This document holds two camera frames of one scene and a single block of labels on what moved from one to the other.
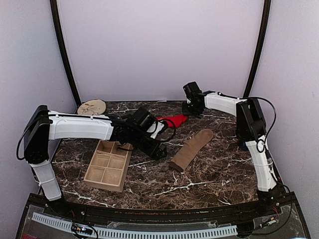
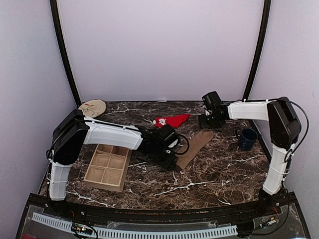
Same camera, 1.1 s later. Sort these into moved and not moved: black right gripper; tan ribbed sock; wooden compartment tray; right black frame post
Moved: black right gripper
Not moved: tan ribbed sock; right black frame post; wooden compartment tray
